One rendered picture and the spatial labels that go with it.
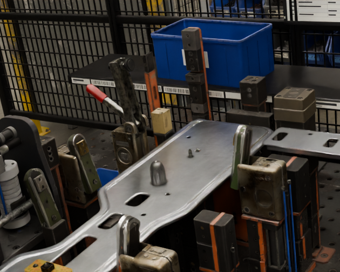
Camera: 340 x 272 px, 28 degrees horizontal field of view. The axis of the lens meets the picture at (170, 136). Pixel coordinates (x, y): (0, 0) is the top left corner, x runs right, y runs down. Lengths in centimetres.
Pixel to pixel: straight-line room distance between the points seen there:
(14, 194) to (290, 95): 68
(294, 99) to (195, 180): 35
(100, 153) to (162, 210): 106
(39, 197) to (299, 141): 58
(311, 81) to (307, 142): 31
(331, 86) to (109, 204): 68
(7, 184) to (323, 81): 85
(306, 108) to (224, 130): 20
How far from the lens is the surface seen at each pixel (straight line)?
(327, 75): 183
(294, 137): 155
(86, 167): 144
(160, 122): 160
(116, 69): 151
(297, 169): 145
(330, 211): 184
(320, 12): 185
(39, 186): 132
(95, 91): 159
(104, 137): 246
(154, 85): 162
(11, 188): 137
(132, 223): 109
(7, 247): 137
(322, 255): 167
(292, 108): 161
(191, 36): 174
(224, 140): 156
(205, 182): 138
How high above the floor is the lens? 164
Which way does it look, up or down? 23 degrees down
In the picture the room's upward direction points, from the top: 8 degrees counter-clockwise
